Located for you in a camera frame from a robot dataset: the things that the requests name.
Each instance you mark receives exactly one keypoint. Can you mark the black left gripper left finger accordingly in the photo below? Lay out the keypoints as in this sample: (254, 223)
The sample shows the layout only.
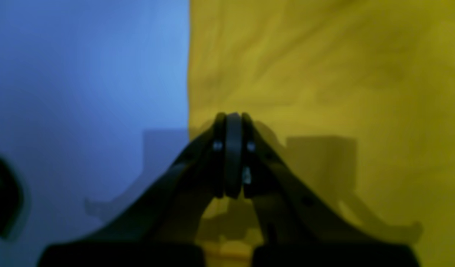
(158, 230)

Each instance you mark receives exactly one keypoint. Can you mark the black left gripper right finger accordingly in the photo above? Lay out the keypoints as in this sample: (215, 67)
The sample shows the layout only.
(298, 229)

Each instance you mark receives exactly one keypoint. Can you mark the yellow T-shirt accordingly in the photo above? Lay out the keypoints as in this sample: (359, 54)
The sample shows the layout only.
(357, 97)

